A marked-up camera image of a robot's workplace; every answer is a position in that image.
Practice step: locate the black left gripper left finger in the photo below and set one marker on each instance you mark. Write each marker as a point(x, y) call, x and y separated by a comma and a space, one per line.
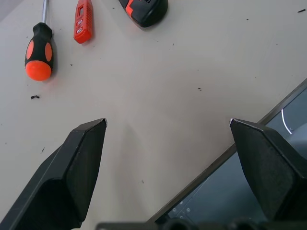
point(55, 187)

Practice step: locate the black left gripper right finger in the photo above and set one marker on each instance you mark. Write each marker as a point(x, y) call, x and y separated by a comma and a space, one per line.
point(271, 172)

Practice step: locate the black orange utility knife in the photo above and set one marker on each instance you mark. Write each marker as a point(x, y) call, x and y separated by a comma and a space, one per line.
point(148, 14)

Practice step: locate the red voltage tester pen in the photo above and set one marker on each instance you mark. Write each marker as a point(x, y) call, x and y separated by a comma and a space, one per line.
point(82, 24)

